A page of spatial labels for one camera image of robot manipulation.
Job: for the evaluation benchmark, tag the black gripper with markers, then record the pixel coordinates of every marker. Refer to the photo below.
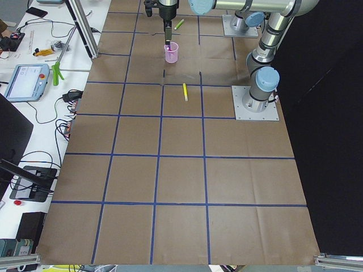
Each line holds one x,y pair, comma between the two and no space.
167,12

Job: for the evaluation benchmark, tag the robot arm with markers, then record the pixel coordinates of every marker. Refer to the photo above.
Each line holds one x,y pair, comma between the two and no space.
204,7
264,78

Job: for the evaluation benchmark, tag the pink mesh cup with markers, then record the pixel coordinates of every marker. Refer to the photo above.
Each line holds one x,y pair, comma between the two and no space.
171,57

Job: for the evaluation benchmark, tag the green pen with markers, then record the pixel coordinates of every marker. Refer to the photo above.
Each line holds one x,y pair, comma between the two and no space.
179,24

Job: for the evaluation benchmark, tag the yellow pen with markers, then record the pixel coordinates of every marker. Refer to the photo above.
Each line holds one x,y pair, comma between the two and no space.
185,92

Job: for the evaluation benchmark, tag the black power adapter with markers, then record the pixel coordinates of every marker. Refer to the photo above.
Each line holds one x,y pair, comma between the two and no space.
72,95

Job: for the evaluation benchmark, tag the long reach grabber tool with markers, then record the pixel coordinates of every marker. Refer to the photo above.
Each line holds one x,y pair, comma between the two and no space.
62,48

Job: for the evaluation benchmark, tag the green plastic clamp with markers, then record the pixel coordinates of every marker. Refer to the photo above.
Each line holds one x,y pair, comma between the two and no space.
56,73

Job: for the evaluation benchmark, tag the black smartphone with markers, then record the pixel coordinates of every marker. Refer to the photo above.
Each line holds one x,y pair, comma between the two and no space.
36,12

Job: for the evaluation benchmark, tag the blue teach pendant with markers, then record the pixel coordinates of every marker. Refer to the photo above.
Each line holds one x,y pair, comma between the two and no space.
27,83

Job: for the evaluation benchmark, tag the black monitor with stand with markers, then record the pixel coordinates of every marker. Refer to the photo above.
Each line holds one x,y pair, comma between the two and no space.
29,183

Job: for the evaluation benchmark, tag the red emergency button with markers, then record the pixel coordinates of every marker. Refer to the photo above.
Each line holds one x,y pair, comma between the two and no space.
18,202

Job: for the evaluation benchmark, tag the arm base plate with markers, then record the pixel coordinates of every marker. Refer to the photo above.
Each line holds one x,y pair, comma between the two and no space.
248,109
234,26

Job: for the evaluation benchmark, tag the aluminium frame post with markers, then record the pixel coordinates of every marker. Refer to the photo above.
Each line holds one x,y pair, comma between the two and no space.
79,17

